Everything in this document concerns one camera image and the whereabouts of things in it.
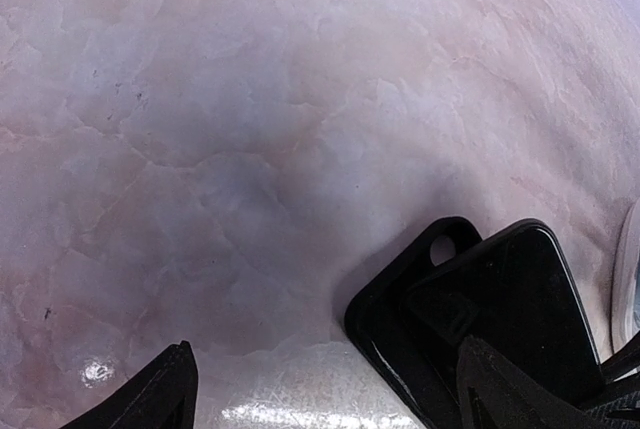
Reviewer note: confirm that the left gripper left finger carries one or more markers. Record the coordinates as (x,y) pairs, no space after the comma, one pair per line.
(161,395)

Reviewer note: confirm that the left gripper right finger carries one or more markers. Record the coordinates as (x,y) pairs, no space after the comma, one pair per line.
(494,393)

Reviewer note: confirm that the black smartphone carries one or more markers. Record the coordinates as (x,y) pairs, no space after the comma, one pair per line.
(514,291)

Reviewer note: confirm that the black phone case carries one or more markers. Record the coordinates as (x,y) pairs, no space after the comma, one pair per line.
(374,324)

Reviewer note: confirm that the white grey ceramic plate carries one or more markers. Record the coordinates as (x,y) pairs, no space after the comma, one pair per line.
(625,282)

